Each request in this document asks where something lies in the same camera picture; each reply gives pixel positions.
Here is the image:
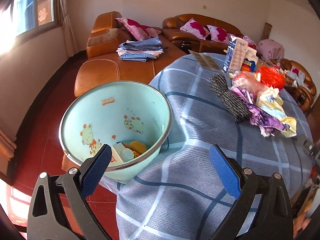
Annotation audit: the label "purple foil wrapper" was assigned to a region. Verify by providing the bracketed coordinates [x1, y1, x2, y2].
[231, 87, 285, 138]

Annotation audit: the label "black foam net sleeve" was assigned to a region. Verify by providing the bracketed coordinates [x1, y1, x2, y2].
[209, 73, 251, 122]

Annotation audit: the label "red plastic bag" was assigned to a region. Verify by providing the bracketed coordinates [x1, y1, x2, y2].
[256, 66, 285, 90]

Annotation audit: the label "pinkish clear plastic bag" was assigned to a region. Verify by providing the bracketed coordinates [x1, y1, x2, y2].
[229, 72, 268, 98]

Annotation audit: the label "pale yellow wrapper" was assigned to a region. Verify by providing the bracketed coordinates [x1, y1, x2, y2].
[256, 87, 297, 138]

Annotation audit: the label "blue plaid tablecloth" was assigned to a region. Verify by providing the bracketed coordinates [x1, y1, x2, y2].
[102, 55, 312, 239]

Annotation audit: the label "brown leather armchair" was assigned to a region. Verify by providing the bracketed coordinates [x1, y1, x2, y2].
[280, 59, 317, 112]

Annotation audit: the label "pink cloth covered object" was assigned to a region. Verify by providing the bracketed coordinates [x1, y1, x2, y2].
[256, 39, 284, 61]

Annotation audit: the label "orange leather chaise sofa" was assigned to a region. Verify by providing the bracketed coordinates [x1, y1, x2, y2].
[74, 11, 185, 97]

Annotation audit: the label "tall white grey carton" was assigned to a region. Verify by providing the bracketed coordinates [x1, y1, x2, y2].
[223, 35, 248, 73]

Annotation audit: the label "patterned paper sheet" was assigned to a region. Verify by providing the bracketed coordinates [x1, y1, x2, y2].
[189, 50, 221, 71]

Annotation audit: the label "folded blue plaid cloths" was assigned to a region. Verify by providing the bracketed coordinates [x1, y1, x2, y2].
[116, 37, 165, 62]

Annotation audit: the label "pink red pillow middle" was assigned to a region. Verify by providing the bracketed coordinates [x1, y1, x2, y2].
[207, 25, 229, 44]

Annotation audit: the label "pink red pillow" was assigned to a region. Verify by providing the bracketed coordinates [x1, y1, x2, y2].
[180, 18, 210, 40]
[207, 25, 229, 44]

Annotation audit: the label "brown leather long sofa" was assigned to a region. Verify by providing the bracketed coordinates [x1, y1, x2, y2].
[162, 14, 257, 54]

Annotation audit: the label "pink red pillow left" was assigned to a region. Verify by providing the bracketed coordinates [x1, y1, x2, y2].
[180, 18, 210, 40]

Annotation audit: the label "pink pillow on chaise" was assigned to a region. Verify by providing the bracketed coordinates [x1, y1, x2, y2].
[116, 18, 161, 41]

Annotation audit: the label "beige curtain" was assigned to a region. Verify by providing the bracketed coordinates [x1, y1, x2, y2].
[59, 0, 79, 57]

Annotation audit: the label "window with frame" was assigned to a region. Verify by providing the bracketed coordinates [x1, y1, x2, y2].
[1, 0, 60, 55]

